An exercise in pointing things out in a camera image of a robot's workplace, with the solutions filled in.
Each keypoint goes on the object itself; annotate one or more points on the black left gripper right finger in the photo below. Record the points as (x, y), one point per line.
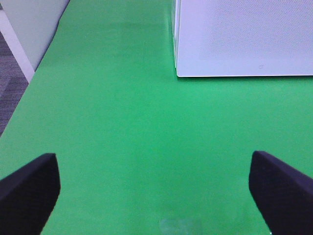
(282, 194)

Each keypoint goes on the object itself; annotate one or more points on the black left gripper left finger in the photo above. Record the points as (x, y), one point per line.
(29, 195)

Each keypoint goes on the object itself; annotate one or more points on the green table mat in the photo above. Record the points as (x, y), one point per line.
(134, 143)

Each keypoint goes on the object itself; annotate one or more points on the white partition panel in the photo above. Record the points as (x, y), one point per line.
(28, 27)

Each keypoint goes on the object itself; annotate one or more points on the white microwave oven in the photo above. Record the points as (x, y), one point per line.
(216, 38)

